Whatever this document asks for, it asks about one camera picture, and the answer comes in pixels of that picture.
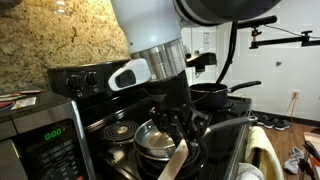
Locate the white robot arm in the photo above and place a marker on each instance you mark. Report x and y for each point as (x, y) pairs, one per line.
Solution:
(157, 32)

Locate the coil burner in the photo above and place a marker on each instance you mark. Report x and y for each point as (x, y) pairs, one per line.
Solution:
(120, 131)

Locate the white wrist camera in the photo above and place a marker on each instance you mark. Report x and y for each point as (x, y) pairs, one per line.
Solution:
(133, 73)

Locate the slotted wooden spoon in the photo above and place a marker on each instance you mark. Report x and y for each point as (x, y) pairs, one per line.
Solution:
(176, 162)

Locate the black electric stove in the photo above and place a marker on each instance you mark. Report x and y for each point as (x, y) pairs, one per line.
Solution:
(125, 142)

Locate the black steel microwave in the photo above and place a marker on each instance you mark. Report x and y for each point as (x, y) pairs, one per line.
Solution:
(44, 141)

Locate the steel frying pan with lid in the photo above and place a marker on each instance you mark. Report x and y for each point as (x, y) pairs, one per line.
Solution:
(152, 144)

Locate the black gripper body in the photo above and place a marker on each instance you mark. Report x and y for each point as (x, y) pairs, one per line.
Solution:
(174, 113)

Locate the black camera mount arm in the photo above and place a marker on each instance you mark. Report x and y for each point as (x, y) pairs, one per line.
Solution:
(304, 37)

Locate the yellow dish towel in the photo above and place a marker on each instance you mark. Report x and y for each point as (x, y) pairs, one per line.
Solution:
(269, 163)

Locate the small black saucepan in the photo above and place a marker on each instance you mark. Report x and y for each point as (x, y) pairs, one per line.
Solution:
(212, 96)

